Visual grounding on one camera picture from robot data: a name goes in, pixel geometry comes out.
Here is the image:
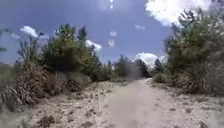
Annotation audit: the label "pale sandy dirt path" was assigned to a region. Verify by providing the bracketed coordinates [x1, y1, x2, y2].
[101, 78, 181, 128]

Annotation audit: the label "green trees and dry bushes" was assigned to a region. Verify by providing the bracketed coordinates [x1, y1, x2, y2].
[0, 23, 116, 114]
[113, 1, 224, 98]

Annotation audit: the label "stony leaf-littered verge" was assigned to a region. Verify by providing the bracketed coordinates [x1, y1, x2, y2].
[143, 78, 224, 128]
[0, 80, 129, 128]

